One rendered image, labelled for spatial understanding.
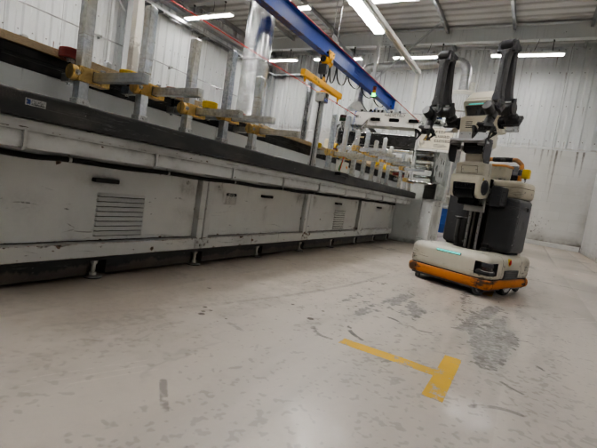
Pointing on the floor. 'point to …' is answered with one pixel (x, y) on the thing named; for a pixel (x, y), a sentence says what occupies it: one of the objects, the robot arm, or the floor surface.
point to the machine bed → (153, 199)
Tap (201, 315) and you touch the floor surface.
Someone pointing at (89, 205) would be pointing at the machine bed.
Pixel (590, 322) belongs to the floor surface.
